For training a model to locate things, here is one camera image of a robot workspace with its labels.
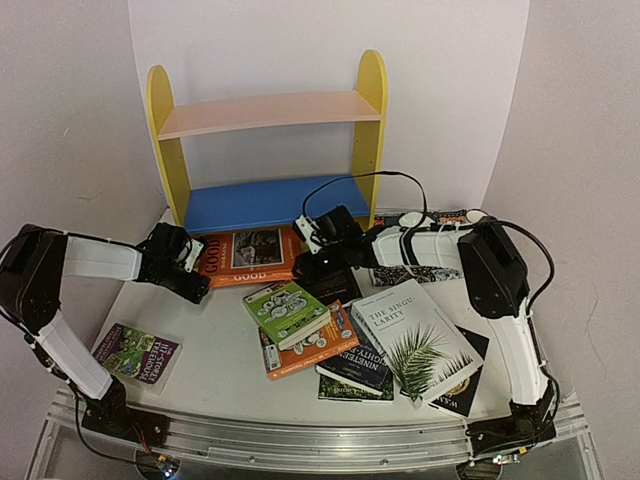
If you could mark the yellow pink blue bookshelf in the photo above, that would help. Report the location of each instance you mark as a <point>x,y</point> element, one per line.
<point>265,185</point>

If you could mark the patterned cloth mat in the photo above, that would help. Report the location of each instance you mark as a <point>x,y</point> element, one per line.
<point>391,276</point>

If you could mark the orange cartoon paperback book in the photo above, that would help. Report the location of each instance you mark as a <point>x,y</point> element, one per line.
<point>334,338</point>

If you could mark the black paperback barcode book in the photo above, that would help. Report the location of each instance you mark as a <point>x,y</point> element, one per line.
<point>338,286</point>

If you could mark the green cartoon paperback book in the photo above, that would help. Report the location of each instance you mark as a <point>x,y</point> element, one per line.
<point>286,312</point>

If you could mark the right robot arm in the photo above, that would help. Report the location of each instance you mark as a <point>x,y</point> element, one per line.
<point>496,278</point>

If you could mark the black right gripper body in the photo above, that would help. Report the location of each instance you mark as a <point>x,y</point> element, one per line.
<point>316,265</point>

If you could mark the black Moon and Sixpence book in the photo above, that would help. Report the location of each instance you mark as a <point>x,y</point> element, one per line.
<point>459,400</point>

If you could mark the dark green forest book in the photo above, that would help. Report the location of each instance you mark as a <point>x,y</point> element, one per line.
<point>334,390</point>

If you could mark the white Singularity palm book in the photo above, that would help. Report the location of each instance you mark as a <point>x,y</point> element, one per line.
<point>427,354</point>

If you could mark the purple Treehouse book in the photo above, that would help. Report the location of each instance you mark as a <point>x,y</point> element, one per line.
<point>137,357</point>

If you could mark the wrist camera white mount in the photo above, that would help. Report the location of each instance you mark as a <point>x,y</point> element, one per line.
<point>307,232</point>
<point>195,250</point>

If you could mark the green white bowl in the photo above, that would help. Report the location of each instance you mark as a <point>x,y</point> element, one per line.
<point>411,219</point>

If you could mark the white mug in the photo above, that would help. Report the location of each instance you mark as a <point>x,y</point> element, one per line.
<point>474,216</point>

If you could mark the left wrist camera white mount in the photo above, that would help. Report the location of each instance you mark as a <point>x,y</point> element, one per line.
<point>195,250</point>

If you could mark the Nineteen Eighty-Four book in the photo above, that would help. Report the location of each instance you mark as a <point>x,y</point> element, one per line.
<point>361,367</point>

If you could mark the large orange Good Morning book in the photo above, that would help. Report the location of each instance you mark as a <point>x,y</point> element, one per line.
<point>250,257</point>

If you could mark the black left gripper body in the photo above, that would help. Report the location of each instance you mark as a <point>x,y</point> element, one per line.
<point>193,292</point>

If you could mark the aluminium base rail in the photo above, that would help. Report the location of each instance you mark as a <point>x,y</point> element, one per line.
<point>324,436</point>

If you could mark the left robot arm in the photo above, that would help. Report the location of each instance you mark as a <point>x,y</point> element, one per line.
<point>35,266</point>

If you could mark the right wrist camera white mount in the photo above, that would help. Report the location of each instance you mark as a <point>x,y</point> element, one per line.
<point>307,232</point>

